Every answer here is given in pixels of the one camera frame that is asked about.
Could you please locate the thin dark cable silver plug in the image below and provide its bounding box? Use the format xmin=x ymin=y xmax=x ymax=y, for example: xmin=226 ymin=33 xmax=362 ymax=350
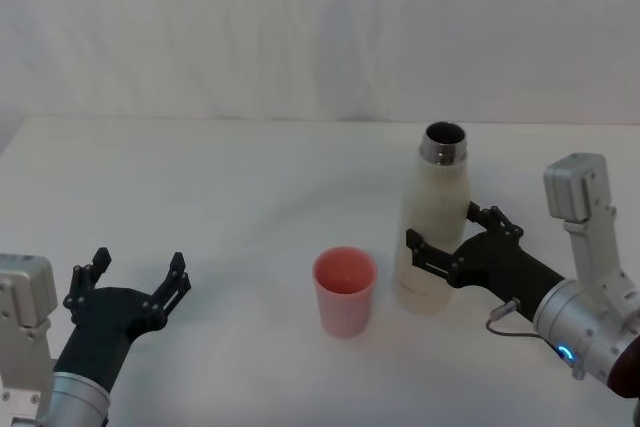
xmin=484 ymin=298 xmax=541 ymax=341

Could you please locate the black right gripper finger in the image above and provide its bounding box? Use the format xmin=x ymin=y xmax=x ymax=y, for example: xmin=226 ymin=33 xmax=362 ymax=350
xmin=464 ymin=200 xmax=525 ymax=244
xmin=405 ymin=227 xmax=465 ymax=289

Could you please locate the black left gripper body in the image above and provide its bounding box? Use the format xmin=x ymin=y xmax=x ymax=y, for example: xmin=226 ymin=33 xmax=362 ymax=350
xmin=53 ymin=287 xmax=167 ymax=391

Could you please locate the white curtain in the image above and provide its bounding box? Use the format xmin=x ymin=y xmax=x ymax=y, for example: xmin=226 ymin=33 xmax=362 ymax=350
xmin=0 ymin=0 xmax=640 ymax=124

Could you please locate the pink cup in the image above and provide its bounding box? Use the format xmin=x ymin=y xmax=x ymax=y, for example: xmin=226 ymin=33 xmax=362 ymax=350
xmin=312 ymin=245 xmax=378 ymax=339

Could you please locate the cream vacuum bottle steel neck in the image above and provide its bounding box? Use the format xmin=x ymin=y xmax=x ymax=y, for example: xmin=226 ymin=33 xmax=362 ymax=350
xmin=392 ymin=120 xmax=482 ymax=316

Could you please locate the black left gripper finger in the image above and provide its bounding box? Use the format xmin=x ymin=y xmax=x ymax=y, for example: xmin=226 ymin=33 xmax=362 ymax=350
xmin=142 ymin=250 xmax=193 ymax=321
xmin=63 ymin=246 xmax=113 ymax=324

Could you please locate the white tablecloth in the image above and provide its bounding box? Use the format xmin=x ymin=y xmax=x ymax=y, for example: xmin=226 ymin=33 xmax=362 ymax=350
xmin=0 ymin=114 xmax=640 ymax=427

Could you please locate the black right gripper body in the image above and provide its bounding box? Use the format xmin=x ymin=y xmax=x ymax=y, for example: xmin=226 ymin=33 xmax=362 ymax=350
xmin=448 ymin=230 xmax=567 ymax=321

